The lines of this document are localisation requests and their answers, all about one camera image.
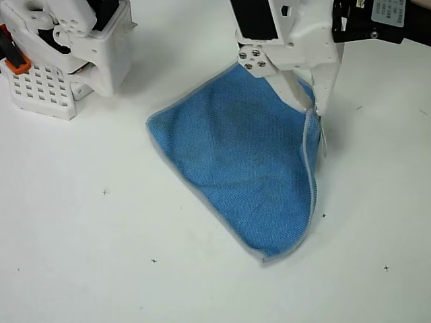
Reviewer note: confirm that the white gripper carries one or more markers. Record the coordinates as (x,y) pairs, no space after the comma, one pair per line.
(304,50)

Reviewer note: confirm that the orange and black clamp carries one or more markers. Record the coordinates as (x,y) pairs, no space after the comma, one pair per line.
(15,59)

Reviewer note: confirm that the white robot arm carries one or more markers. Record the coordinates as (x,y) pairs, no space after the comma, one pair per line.
(94,54)

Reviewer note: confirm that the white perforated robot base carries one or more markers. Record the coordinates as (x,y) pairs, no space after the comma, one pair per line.
(40,91)

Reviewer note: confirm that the blue microfibre cloth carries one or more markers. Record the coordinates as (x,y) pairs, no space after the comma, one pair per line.
(235,151)

